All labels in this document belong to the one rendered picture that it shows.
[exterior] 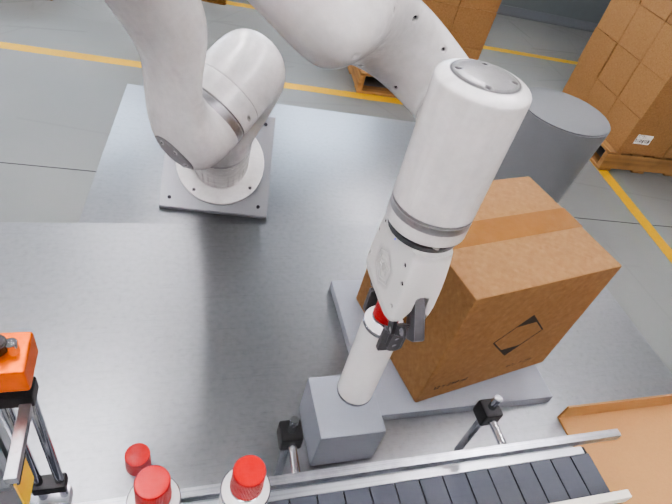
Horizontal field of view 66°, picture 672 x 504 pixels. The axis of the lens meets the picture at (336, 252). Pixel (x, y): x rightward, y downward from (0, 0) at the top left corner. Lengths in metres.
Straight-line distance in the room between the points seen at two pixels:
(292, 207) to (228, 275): 0.27
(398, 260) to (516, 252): 0.34
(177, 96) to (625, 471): 0.93
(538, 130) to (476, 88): 2.22
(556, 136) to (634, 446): 1.76
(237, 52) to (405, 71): 0.34
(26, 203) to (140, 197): 1.37
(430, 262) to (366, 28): 0.23
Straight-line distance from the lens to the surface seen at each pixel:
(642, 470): 1.11
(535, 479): 0.92
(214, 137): 0.78
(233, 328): 0.97
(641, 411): 1.19
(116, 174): 1.29
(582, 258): 0.91
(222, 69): 0.80
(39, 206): 2.53
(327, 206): 1.26
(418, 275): 0.52
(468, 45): 3.88
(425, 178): 0.47
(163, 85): 0.74
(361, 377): 0.70
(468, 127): 0.44
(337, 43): 0.41
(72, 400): 0.91
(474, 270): 0.77
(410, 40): 0.51
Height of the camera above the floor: 1.60
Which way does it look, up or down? 42 degrees down
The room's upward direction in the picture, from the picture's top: 16 degrees clockwise
